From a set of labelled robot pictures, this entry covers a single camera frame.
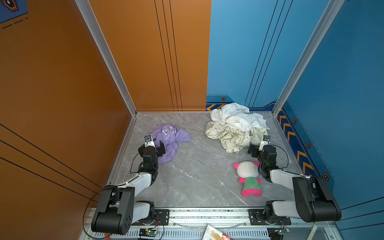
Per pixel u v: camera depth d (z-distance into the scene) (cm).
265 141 78
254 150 83
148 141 75
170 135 97
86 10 70
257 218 72
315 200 43
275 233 71
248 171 83
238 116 97
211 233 66
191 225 73
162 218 74
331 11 71
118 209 42
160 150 81
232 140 95
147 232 71
